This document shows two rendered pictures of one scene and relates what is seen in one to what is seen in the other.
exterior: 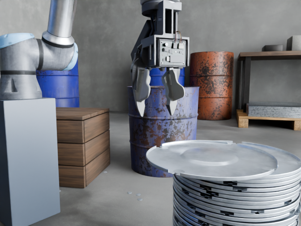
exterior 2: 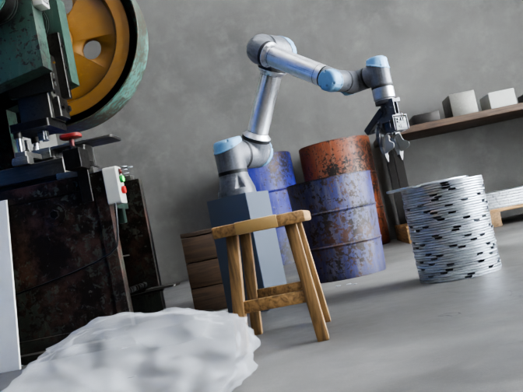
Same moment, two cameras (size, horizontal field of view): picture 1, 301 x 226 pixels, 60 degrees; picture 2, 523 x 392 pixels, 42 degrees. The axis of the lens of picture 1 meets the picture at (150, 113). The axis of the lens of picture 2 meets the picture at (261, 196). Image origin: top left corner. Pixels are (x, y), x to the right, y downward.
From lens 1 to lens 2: 194 cm
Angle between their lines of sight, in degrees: 15
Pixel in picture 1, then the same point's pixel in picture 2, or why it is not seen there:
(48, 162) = (275, 250)
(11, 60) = (234, 160)
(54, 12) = (261, 114)
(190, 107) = (368, 192)
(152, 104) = (330, 195)
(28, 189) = (269, 272)
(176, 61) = (404, 126)
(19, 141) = not seen: hidden behind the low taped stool
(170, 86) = (398, 143)
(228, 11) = not seen: hidden behind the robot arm
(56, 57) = (261, 154)
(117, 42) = (155, 155)
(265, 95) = not seen: hidden behind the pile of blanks
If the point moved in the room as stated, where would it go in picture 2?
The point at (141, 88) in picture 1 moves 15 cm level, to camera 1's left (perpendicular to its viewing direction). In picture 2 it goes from (385, 145) to (345, 152)
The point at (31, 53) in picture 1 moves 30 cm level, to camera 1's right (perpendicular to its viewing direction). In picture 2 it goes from (246, 152) to (318, 139)
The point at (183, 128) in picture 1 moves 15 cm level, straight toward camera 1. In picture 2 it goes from (367, 215) to (375, 215)
